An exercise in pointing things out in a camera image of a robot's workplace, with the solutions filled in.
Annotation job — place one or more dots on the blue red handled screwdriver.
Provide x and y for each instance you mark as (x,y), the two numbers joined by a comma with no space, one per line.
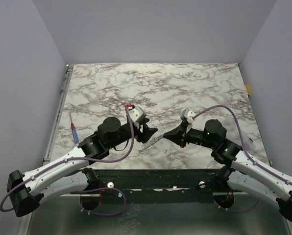
(73,130)

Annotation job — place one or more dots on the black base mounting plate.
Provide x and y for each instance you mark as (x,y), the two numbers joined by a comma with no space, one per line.
(158,186)

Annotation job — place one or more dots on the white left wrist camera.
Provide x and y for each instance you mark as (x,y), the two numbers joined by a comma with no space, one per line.
(136,113)

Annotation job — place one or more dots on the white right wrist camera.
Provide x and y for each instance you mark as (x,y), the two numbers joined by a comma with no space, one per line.
(188,116)

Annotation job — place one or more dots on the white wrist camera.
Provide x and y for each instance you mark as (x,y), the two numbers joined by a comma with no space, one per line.
(136,113)
(188,116)

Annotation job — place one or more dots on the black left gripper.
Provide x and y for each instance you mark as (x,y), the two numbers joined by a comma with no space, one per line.
(147,132)

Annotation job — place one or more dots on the clear plastic storage box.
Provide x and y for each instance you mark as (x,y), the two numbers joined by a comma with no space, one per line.
(249,144)

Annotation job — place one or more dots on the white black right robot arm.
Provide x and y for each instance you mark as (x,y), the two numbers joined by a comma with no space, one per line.
(242,171)

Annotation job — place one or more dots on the left side metal rail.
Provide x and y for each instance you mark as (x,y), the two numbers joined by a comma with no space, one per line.
(63,93)

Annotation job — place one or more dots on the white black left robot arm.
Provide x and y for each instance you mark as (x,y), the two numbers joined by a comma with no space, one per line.
(70,173)

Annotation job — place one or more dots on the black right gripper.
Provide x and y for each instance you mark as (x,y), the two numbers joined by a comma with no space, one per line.
(182,136)

